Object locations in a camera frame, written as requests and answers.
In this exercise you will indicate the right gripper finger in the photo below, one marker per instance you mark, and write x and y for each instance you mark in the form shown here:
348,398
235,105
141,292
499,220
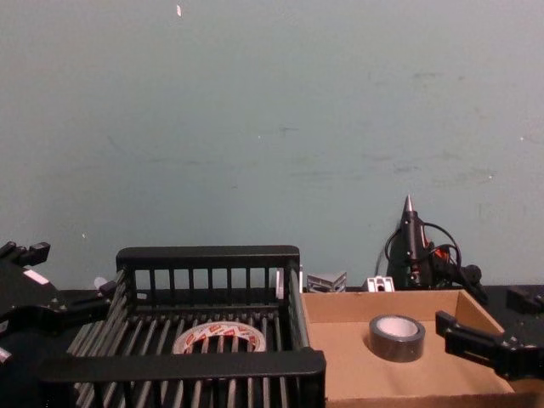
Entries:
527,299
472,342

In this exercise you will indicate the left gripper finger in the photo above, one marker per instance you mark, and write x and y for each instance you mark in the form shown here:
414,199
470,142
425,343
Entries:
89,307
30,253

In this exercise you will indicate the white slotted plastic bracket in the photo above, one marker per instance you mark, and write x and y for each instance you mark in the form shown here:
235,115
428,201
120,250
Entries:
380,284

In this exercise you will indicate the roll of silver tape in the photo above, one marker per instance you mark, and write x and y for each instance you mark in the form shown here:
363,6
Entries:
395,346

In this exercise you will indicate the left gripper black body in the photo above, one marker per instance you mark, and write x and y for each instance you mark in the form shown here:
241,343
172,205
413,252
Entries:
30,302

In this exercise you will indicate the black rack with steel bars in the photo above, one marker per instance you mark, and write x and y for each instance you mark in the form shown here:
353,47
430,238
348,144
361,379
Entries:
191,365

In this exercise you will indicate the clear plastic case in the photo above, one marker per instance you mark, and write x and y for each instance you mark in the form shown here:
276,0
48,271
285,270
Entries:
325,282

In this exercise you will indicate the roll of white tape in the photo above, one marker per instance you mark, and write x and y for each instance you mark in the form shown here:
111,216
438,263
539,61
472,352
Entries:
187,338

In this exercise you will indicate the shallow brown cardboard tray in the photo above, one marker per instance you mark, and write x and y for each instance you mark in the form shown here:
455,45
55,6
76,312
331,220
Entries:
348,314

